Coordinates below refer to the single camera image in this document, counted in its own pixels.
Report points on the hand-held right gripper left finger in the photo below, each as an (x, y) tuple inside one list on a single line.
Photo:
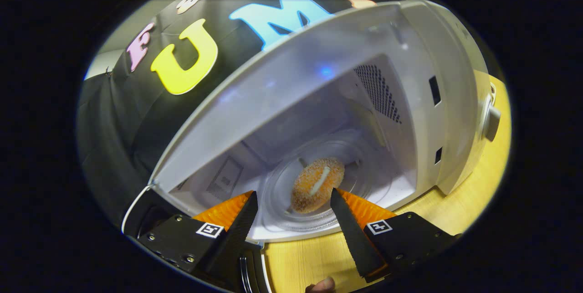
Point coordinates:
[(234, 238)]

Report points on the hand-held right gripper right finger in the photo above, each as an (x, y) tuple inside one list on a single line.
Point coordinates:
[(353, 238)]

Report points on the white microwave oven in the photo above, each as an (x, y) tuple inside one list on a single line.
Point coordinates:
[(319, 47)]

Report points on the round sesame bread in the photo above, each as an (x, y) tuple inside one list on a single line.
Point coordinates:
[(305, 192)]

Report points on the glass turntable plate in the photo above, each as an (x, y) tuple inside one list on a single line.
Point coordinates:
[(360, 179)]

